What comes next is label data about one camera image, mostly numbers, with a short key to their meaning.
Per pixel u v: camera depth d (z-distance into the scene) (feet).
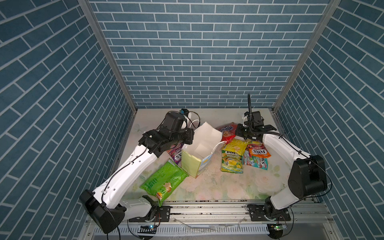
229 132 3.08
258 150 3.01
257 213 2.42
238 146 3.09
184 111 2.01
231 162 2.92
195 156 2.18
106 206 1.22
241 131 2.64
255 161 2.92
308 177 1.46
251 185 2.77
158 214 2.39
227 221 2.41
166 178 2.69
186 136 2.00
